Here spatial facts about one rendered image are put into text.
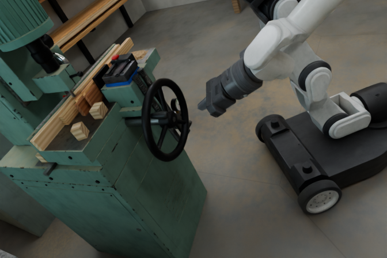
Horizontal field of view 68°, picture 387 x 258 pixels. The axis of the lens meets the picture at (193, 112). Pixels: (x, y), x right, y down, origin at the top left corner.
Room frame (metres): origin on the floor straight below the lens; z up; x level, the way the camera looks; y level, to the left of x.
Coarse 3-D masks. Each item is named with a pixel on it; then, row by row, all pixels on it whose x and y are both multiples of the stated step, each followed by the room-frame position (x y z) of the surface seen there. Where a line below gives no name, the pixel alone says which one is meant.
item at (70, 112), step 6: (126, 42) 1.32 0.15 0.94; (120, 48) 1.28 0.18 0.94; (126, 48) 1.30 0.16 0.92; (114, 54) 1.24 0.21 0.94; (120, 54) 1.26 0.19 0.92; (108, 60) 1.20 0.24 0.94; (72, 102) 0.97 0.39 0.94; (66, 108) 0.94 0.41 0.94; (72, 108) 0.94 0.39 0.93; (66, 114) 0.92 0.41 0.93; (72, 114) 0.93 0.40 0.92; (66, 120) 0.90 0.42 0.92; (72, 120) 0.92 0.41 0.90
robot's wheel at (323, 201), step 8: (312, 184) 0.72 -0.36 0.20; (320, 184) 0.71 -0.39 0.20; (328, 184) 0.70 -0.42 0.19; (336, 184) 0.71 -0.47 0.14; (304, 192) 0.72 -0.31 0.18; (312, 192) 0.69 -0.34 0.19; (320, 192) 0.68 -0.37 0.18; (328, 192) 0.70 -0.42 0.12; (336, 192) 0.68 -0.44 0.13; (304, 200) 0.69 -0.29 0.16; (312, 200) 0.70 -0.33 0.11; (320, 200) 0.70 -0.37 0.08; (328, 200) 0.70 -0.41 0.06; (336, 200) 0.68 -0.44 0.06; (304, 208) 0.69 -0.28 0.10; (312, 208) 0.70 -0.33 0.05; (320, 208) 0.69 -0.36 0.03; (328, 208) 0.68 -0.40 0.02
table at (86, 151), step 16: (112, 112) 0.87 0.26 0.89; (128, 112) 0.87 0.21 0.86; (64, 128) 0.89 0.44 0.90; (96, 128) 0.80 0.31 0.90; (112, 128) 0.83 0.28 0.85; (64, 144) 0.79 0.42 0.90; (80, 144) 0.75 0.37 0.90; (96, 144) 0.76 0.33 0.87; (48, 160) 0.82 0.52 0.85; (64, 160) 0.77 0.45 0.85; (80, 160) 0.74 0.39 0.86
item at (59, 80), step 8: (64, 64) 0.99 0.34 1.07; (40, 72) 1.03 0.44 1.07; (56, 72) 0.96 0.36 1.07; (64, 72) 0.95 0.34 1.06; (72, 72) 0.97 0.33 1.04; (32, 80) 1.00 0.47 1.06; (40, 80) 0.98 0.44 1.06; (48, 80) 0.96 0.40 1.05; (56, 80) 0.94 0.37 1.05; (64, 80) 0.94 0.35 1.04; (72, 80) 0.96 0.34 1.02; (40, 88) 1.00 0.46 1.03; (48, 88) 0.98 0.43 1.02; (56, 88) 0.96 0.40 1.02; (64, 88) 0.94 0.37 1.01; (72, 88) 0.94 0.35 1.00
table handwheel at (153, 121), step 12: (156, 84) 0.81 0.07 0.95; (168, 84) 0.87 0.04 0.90; (180, 96) 0.90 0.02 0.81; (144, 108) 0.74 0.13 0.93; (180, 108) 0.90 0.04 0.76; (132, 120) 0.87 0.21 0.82; (144, 120) 0.71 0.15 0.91; (156, 120) 0.81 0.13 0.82; (168, 120) 0.77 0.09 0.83; (180, 120) 0.84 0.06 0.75; (144, 132) 0.70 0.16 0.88; (156, 144) 0.69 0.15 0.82; (180, 144) 0.79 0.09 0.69; (156, 156) 0.68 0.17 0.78; (168, 156) 0.71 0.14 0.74
